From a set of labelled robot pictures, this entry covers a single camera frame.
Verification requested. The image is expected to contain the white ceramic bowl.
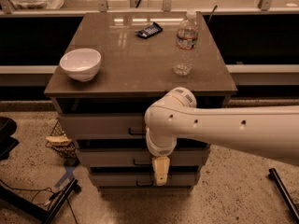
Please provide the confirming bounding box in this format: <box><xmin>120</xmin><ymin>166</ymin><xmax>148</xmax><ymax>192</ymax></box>
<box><xmin>60</xmin><ymin>49</ymin><xmax>102</xmax><ymax>82</ymax></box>

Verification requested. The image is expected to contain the black stand leg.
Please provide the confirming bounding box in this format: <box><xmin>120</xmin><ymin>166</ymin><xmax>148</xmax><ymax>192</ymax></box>
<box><xmin>268</xmin><ymin>168</ymin><xmax>299</xmax><ymax>224</ymax></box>
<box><xmin>0</xmin><ymin>178</ymin><xmax>81</xmax><ymax>224</ymax></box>

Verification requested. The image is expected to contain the wire mesh basket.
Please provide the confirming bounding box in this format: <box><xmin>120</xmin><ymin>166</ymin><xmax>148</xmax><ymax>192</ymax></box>
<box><xmin>46</xmin><ymin>121</ymin><xmax>77</xmax><ymax>159</ymax></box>

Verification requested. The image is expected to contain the black stand leg left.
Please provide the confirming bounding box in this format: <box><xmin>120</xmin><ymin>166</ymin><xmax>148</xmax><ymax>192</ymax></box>
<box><xmin>0</xmin><ymin>178</ymin><xmax>81</xmax><ymax>224</ymax></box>

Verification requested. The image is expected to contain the grey top drawer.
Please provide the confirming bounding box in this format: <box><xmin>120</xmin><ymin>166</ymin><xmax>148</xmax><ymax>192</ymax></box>
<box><xmin>58</xmin><ymin>113</ymin><xmax>146</xmax><ymax>140</ymax></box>

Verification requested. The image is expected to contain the grey bottom drawer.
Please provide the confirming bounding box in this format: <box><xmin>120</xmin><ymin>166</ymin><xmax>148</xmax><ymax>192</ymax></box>
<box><xmin>89</xmin><ymin>172</ymin><xmax>200</xmax><ymax>188</ymax></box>

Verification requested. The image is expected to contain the grey drawer cabinet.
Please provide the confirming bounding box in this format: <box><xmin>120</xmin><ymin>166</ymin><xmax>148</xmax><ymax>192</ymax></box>
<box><xmin>45</xmin><ymin>12</ymin><xmax>236</xmax><ymax>176</ymax></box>

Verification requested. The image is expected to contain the tan sponge in basket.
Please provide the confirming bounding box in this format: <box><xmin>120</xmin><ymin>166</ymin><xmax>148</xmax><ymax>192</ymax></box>
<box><xmin>46</xmin><ymin>135</ymin><xmax>72</xmax><ymax>147</ymax></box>

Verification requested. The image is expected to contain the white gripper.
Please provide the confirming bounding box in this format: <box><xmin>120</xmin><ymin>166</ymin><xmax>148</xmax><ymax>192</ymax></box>
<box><xmin>146</xmin><ymin>131</ymin><xmax>177</xmax><ymax>186</ymax></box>

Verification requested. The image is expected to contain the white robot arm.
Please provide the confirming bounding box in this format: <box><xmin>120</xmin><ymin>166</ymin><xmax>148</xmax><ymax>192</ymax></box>
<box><xmin>144</xmin><ymin>87</ymin><xmax>299</xmax><ymax>186</ymax></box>

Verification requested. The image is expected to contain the clear plastic water bottle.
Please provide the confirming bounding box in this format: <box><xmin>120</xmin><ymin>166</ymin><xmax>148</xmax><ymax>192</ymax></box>
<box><xmin>173</xmin><ymin>9</ymin><xmax>199</xmax><ymax>76</ymax></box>

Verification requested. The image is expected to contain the black cable on floor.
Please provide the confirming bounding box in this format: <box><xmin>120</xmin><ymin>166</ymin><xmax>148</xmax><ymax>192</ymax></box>
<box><xmin>0</xmin><ymin>178</ymin><xmax>78</xmax><ymax>224</ymax></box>

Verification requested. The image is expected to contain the black stand leg right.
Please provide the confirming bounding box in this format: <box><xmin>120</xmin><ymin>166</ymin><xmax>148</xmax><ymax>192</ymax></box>
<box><xmin>268</xmin><ymin>168</ymin><xmax>299</xmax><ymax>224</ymax></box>

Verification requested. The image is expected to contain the black chair base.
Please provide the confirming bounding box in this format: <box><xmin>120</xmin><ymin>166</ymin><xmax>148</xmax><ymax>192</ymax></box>
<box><xmin>0</xmin><ymin>117</ymin><xmax>19</xmax><ymax>160</ymax></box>

